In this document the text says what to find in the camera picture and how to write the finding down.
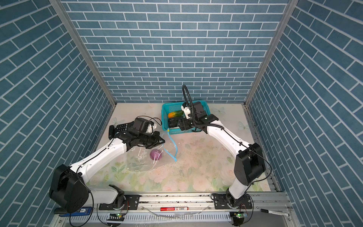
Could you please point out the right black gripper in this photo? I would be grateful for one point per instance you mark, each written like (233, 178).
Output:
(183, 122)

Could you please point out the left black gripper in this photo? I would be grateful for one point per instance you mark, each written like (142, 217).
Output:
(156, 142)

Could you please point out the clear zip top bag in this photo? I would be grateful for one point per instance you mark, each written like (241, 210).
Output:
(140, 159)

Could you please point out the purple toy onion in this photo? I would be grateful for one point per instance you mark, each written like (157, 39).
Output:
(155, 154)

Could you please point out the teal plastic basket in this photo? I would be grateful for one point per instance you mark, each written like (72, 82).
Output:
(167, 108)

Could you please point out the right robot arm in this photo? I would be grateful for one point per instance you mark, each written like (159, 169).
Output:
(249, 161)

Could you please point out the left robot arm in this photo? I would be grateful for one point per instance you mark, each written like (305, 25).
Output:
(69, 183)

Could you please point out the orange green toy cucumber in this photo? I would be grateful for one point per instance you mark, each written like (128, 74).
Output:
(174, 114)

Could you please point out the black toy eggplant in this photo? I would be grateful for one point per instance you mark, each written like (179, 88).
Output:
(173, 122)

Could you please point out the red marker pen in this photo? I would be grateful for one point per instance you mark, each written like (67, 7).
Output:
(174, 209)

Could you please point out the blue black handheld device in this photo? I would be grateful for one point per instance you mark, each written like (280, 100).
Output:
(84, 211)

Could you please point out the black white marker pen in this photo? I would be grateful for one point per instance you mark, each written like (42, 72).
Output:
(275, 212)

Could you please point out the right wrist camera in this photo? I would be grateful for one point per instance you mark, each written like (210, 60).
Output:
(193, 112)

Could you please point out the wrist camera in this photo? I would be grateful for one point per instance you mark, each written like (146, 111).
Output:
(193, 112)
(142, 126)

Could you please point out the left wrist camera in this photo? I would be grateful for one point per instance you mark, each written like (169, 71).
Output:
(142, 126)

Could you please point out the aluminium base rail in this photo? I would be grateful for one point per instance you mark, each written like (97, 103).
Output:
(143, 209)

